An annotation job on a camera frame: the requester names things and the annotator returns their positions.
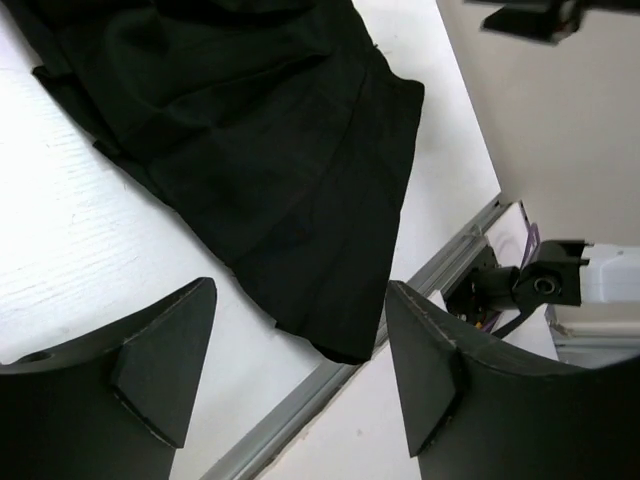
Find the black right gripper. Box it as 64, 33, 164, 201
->
474, 0, 588, 45

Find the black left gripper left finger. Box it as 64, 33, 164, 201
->
1, 278, 217, 480

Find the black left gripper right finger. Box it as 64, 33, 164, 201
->
386, 281, 639, 479

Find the black pleated skirt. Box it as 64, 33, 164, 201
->
6, 1, 424, 365

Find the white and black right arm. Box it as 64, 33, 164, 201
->
469, 1, 639, 336

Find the aluminium table edge rail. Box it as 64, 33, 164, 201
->
203, 194, 504, 479

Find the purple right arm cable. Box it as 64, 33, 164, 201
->
479, 219, 544, 336

